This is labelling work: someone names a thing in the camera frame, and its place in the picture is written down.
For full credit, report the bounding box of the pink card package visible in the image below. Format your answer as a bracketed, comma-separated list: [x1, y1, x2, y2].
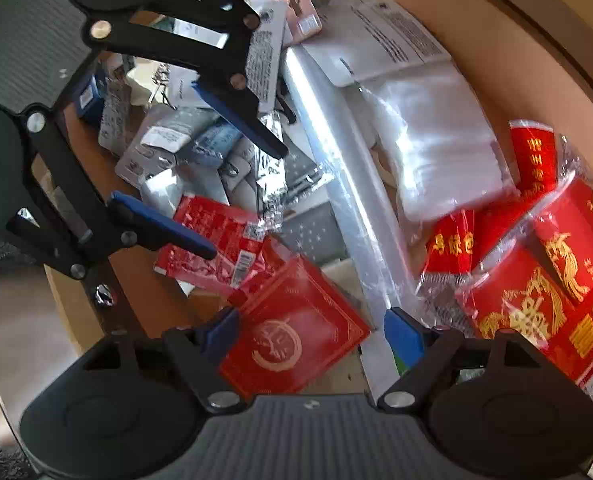
[250, 0, 322, 47]

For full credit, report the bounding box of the red sachet packet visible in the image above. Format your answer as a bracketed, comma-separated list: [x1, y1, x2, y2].
[154, 194, 292, 307]

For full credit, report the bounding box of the red gift box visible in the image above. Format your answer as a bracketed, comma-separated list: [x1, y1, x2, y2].
[219, 256, 371, 399]

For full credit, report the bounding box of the silver blister pill pack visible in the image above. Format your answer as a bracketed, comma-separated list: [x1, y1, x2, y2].
[114, 104, 218, 188]

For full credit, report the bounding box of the clear plastic wrap roll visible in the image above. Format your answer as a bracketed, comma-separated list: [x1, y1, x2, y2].
[282, 46, 435, 327]

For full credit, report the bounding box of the white zip bags pack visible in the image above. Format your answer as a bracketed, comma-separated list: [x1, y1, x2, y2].
[304, 0, 515, 222]

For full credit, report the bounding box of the red paper cups pack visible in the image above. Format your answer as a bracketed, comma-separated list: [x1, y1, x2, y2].
[415, 119, 593, 470]

